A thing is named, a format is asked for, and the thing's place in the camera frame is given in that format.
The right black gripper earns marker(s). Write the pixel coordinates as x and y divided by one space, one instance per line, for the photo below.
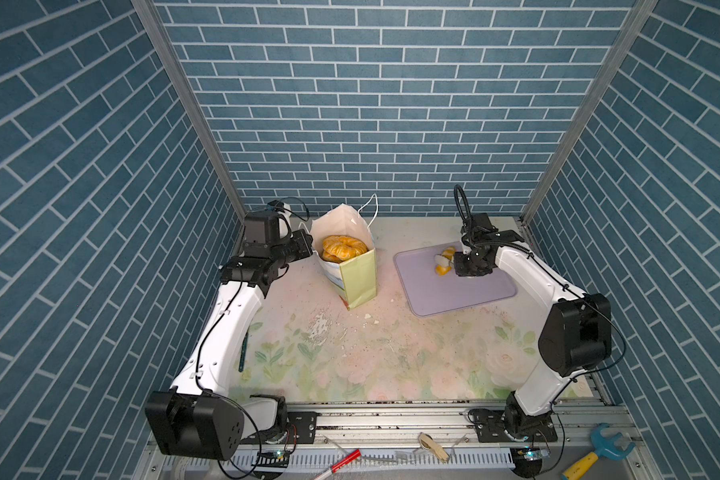
459 268

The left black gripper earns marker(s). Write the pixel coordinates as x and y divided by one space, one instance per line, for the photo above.
299 238

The striped bread roll back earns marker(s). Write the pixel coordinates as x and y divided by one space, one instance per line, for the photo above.
444 261

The white green paper bag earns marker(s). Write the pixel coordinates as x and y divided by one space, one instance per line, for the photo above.
343 241

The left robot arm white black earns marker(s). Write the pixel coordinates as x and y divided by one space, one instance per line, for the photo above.
196 417

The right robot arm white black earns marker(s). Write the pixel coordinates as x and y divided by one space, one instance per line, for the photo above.
575 338

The lilac plastic tray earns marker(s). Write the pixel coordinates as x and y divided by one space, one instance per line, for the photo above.
429 293

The beige wooden piece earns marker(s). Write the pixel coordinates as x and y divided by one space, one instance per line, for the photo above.
427 443

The red white marker pen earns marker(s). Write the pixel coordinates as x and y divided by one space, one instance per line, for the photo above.
351 457

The blue yellow toy wrench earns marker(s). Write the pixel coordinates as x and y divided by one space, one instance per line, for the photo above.
603 447

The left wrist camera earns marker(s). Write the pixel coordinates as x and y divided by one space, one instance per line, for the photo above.
283 213

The green handled fork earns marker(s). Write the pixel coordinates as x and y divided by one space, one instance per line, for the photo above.
243 352

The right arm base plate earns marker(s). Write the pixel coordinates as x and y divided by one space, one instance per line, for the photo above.
493 426

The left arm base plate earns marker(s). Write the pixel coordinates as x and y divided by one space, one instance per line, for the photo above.
295 427

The aluminium front rail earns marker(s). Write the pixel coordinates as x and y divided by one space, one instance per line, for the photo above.
398 424

